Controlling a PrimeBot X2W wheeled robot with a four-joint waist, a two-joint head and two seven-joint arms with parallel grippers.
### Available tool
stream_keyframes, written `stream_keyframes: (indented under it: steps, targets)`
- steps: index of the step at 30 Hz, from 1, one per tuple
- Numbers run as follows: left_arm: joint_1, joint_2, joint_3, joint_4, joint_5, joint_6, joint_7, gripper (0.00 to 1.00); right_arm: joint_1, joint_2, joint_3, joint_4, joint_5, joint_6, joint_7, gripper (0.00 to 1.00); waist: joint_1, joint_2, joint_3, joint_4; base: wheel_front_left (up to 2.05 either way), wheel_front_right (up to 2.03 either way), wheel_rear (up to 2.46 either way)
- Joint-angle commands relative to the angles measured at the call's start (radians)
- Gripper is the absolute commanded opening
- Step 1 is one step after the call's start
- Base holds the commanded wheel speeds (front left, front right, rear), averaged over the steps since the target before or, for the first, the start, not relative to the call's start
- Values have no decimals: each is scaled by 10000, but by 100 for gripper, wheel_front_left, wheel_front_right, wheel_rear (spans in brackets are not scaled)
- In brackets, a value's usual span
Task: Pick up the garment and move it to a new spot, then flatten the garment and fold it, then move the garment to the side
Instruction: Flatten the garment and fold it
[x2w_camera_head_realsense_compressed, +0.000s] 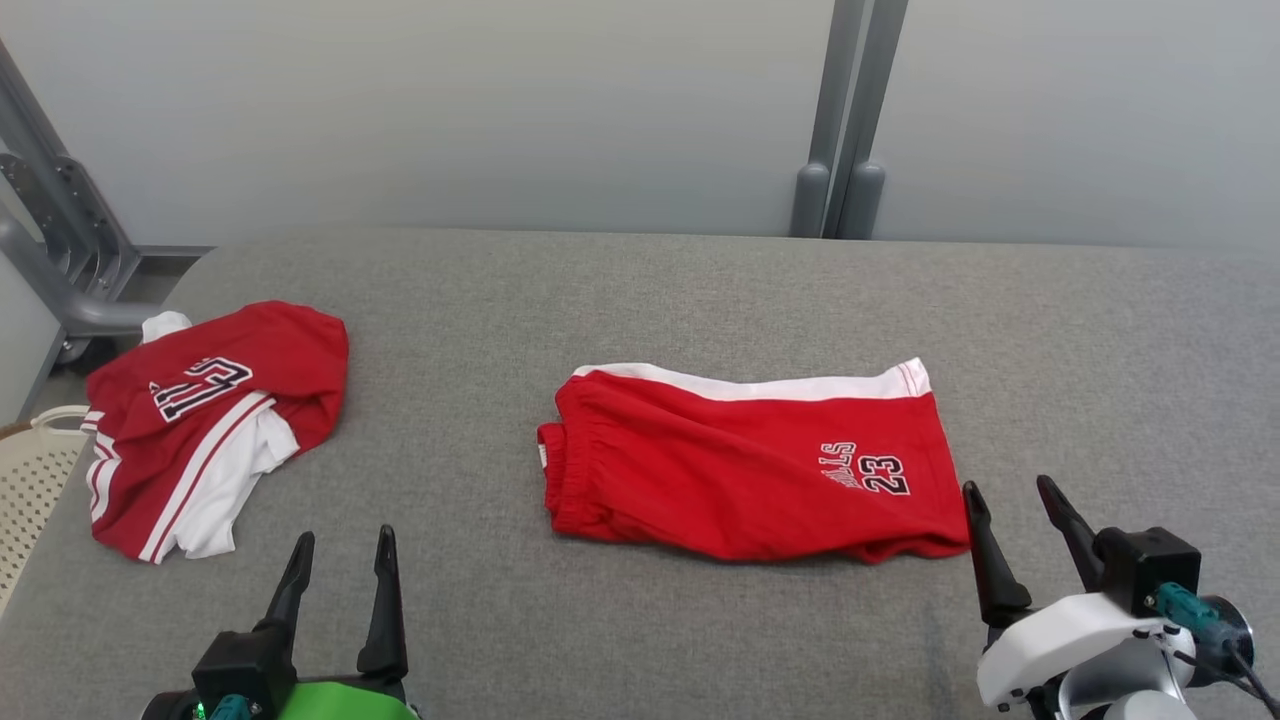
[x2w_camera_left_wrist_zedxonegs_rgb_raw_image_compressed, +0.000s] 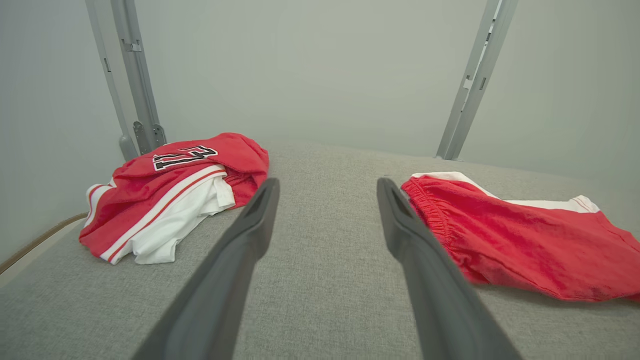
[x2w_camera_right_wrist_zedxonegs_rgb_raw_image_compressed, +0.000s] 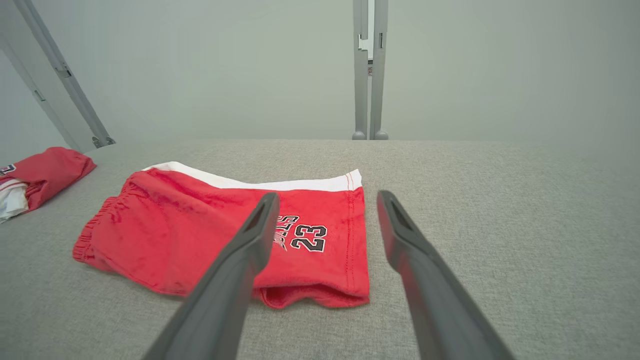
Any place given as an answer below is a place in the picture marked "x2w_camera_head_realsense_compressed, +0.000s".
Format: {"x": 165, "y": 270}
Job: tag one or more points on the grey partition post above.
{"x": 875, "y": 100}

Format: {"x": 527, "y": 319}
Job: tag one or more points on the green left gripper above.
{"x": 340, "y": 703}

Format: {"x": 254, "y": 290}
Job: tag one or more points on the grey metal wheeled frame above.
{"x": 70, "y": 230}

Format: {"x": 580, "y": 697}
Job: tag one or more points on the grey metal frame legs right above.
{"x": 832, "y": 100}

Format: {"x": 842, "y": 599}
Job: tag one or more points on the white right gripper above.
{"x": 1050, "y": 635}

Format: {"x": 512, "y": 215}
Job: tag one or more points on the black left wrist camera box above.
{"x": 240, "y": 665}

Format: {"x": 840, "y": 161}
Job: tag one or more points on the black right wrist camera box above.
{"x": 1150, "y": 565}

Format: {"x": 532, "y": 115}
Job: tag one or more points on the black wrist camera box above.
{"x": 1150, "y": 565}
{"x": 240, "y": 665}

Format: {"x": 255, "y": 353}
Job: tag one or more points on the red and white jersey shirt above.
{"x": 280, "y": 350}

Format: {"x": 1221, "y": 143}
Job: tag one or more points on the red shorts with 23 print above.
{"x": 720, "y": 470}

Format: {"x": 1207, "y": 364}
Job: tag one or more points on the cream perforated laundry basket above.
{"x": 30, "y": 480}

